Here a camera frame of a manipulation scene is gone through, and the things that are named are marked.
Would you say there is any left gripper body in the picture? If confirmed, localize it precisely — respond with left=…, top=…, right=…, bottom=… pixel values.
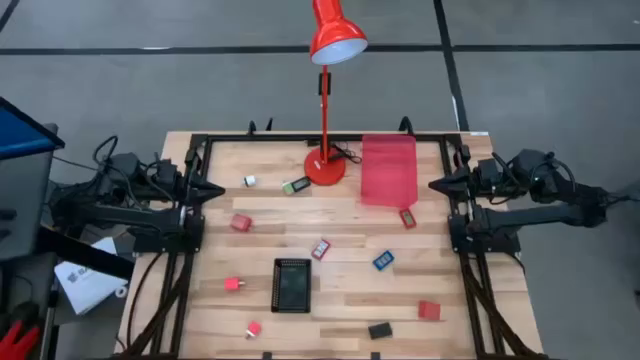
left=152, top=158, right=199, bottom=205

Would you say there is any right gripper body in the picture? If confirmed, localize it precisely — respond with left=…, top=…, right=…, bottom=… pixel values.
left=464, top=158, right=501, bottom=201

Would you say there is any blue digital timer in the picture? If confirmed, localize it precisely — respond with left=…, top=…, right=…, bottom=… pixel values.
left=372, top=250, right=396, bottom=272

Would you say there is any red block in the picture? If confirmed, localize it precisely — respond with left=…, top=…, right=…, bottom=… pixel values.
left=418, top=300, right=442, bottom=322

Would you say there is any black mesh basket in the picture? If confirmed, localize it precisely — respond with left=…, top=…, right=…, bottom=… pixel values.
left=271, top=257, right=312, bottom=314

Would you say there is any red and white digital timer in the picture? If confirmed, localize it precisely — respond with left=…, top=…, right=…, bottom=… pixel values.
left=310, top=238, right=332, bottom=262

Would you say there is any black block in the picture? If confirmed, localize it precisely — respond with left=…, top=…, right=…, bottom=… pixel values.
left=367, top=322, right=394, bottom=341

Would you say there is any red translucent plastic tray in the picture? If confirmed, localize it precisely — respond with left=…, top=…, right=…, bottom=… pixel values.
left=360, top=133, right=419, bottom=209

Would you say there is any black bar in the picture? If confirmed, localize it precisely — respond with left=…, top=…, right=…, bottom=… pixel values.
left=37, top=225, right=136, bottom=281

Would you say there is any red desk lamp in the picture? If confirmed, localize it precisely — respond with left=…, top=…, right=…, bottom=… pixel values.
left=303, top=0, right=369, bottom=187

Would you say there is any white printed paper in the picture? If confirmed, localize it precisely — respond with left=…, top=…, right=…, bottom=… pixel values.
left=53, top=237, right=130, bottom=316

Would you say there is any monitor with blue screen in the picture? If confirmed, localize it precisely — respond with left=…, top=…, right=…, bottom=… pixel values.
left=0, top=95, right=66, bottom=161

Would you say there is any black computer mouse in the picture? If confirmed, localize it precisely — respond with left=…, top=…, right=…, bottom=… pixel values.
left=9, top=299, right=39, bottom=326

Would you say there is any red glove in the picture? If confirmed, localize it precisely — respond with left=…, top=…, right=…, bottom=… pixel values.
left=0, top=319, right=42, bottom=360

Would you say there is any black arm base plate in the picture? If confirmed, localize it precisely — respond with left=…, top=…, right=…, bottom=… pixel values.
left=448, top=213, right=521, bottom=254
left=132, top=214, right=206, bottom=254

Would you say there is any black aluminium table frame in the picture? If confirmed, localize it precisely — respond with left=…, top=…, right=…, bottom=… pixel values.
left=114, top=130, right=551, bottom=360

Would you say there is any black lamp cable with switch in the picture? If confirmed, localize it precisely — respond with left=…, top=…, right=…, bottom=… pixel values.
left=307, top=140, right=363, bottom=165

